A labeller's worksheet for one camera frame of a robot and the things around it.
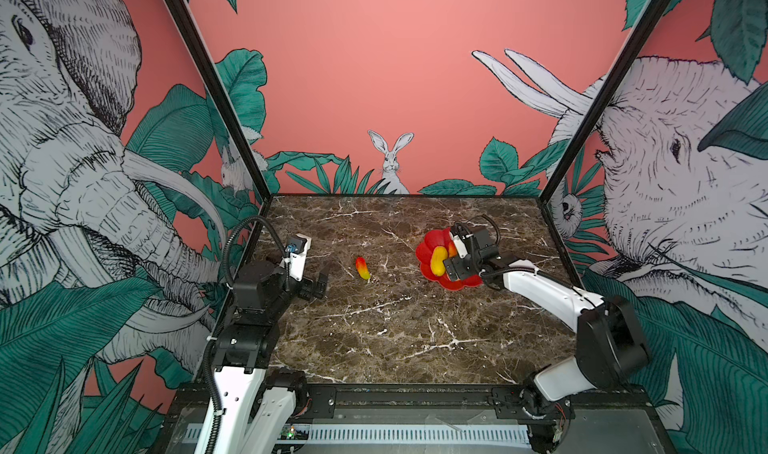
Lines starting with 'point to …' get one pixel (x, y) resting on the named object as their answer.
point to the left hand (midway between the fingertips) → (309, 253)
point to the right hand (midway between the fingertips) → (458, 253)
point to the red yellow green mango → (361, 267)
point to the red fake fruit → (452, 250)
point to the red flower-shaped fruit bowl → (424, 250)
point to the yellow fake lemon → (439, 255)
